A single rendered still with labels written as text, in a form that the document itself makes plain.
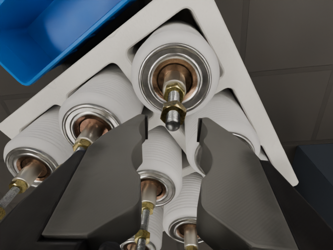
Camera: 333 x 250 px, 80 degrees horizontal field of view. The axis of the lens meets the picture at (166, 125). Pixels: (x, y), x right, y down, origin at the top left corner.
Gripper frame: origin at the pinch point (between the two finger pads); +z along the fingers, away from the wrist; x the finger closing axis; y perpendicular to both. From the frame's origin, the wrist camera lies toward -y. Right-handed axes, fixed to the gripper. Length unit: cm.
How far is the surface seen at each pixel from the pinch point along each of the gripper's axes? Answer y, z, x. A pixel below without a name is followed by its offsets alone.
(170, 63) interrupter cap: -1.2, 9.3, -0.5
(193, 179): 22.0, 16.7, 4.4
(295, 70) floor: 5.3, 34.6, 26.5
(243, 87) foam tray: 3.5, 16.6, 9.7
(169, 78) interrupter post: -0.3, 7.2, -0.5
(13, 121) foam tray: 11.2, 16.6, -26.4
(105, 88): 2.9, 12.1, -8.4
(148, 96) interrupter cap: 2.4, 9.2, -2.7
